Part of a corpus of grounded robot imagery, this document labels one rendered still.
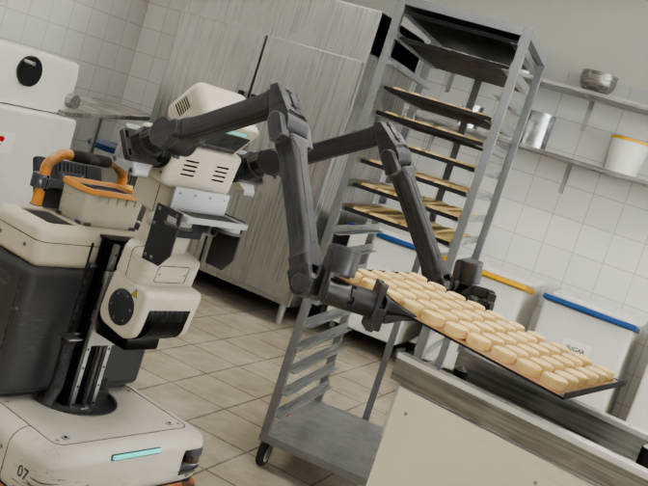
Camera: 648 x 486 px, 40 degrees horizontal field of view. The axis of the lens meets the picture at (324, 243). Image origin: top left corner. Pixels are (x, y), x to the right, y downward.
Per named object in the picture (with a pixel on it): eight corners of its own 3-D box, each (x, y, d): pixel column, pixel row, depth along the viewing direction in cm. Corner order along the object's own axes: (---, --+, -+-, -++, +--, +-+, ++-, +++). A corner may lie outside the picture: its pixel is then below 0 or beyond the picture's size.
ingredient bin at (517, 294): (402, 372, 541) (442, 255, 531) (432, 361, 599) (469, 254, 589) (484, 408, 520) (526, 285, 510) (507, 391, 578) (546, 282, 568)
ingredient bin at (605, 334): (499, 415, 516) (543, 291, 506) (525, 398, 574) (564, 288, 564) (589, 454, 494) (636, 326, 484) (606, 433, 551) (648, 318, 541)
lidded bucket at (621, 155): (640, 180, 545) (653, 148, 542) (636, 177, 523) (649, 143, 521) (603, 169, 555) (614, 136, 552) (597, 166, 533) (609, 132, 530)
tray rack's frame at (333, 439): (372, 514, 316) (537, 30, 292) (248, 458, 330) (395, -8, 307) (412, 466, 376) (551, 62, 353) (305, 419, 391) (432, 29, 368)
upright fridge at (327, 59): (335, 319, 631) (425, 40, 604) (276, 329, 548) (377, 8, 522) (180, 254, 686) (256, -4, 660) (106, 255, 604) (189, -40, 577)
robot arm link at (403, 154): (406, 115, 242) (389, 114, 233) (415, 164, 242) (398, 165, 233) (276, 151, 266) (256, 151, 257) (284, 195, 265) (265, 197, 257)
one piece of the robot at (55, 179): (18, 228, 265) (17, 153, 267) (108, 236, 293) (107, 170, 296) (41, 223, 258) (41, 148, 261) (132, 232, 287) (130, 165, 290)
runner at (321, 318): (309, 329, 321) (311, 321, 321) (302, 326, 322) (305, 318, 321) (358, 310, 382) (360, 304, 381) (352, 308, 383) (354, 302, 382)
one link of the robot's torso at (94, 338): (75, 337, 261) (97, 259, 257) (146, 336, 284) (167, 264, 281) (132, 375, 246) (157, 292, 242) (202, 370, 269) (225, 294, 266)
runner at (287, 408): (280, 418, 326) (282, 412, 325) (273, 416, 327) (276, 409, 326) (333, 387, 386) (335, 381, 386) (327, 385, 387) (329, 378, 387)
